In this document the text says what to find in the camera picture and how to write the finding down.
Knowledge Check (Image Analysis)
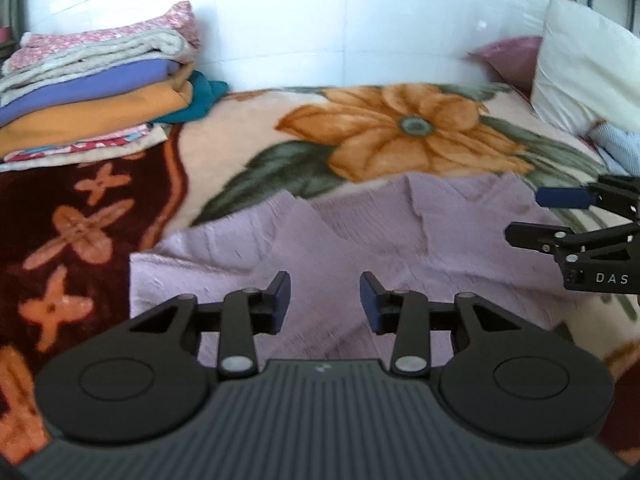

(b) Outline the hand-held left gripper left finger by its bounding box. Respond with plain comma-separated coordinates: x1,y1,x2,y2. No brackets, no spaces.
127,270,292,379

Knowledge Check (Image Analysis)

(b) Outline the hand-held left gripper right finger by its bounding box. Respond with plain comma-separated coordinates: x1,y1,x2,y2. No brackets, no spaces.
359,270,522,379

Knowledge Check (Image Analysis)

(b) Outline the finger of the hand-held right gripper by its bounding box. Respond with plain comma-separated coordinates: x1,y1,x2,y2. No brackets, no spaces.
535,174,640,219
504,221,640,264

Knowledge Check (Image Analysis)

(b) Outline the lilac knit cardigan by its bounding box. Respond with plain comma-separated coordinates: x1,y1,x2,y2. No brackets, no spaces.
128,172,603,367

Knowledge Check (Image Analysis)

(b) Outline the light blue cloth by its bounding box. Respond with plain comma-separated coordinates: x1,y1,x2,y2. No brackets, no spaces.
587,120,640,177

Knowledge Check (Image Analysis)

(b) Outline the white pillow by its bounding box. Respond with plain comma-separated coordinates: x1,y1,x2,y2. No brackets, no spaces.
530,0,640,137

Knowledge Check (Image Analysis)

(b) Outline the pink pillow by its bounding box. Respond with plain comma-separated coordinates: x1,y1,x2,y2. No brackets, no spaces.
467,35,545,97

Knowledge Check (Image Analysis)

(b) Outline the floral plush blanket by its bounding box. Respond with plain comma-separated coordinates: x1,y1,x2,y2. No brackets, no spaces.
0,82,640,467

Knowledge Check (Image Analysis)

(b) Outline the teal cloth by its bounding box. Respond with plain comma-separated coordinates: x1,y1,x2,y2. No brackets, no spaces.
154,70,231,126

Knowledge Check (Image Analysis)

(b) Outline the pink patterned folded cloth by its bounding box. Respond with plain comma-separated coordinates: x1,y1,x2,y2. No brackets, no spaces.
0,122,169,167

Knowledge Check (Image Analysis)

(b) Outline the orange folded cloth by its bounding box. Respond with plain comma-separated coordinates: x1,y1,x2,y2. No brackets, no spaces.
0,76,197,155

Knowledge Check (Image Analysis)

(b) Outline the purple folded cloth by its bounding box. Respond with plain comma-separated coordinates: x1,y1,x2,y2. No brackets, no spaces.
0,58,182,122

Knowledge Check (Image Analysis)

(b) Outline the cream fleece folded blanket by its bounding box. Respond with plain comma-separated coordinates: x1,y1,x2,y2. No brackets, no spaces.
0,28,195,97

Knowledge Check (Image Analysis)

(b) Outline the pink floral folded cloth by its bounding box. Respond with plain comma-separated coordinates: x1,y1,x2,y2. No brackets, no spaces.
9,1,202,75

